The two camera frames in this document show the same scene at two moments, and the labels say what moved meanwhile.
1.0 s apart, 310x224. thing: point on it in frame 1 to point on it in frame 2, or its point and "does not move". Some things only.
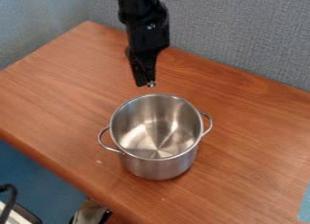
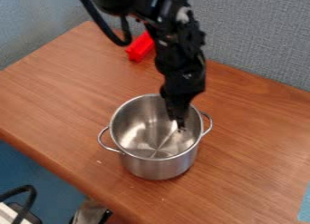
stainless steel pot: [157, 129] does not move
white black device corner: [19, 215] does not move
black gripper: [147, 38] to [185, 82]
